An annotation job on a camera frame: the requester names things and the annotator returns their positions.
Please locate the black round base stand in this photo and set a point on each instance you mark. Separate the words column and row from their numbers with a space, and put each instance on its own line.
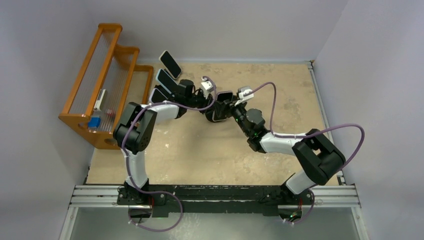
column 211, row 116

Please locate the white item in rack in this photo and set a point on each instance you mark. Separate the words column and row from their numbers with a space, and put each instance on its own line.
column 100, row 101

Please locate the aluminium frame rail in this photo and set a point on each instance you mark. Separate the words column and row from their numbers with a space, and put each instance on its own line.
column 105, row 196

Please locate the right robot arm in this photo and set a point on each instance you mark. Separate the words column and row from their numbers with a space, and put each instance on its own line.
column 319, row 158

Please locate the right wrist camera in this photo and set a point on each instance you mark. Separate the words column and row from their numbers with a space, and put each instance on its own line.
column 244, row 94

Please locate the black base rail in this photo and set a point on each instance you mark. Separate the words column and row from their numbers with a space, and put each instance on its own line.
column 267, row 200

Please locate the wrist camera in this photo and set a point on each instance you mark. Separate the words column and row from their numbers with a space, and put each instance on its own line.
column 207, row 86
column 244, row 94

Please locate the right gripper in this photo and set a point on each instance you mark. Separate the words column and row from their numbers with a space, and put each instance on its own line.
column 226, row 106

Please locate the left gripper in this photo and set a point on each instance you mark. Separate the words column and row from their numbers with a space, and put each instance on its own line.
column 206, row 103

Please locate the orange wooden rack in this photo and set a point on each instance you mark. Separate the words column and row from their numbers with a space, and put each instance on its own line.
column 111, row 66

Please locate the white smartphone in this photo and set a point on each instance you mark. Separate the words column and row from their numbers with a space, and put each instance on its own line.
column 170, row 64
column 157, row 96

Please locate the blue block in rack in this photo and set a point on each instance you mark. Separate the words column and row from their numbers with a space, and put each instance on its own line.
column 94, row 123

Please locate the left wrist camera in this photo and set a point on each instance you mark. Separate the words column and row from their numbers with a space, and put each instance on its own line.
column 207, row 86

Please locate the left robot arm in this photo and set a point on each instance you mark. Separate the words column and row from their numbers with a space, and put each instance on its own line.
column 135, row 127

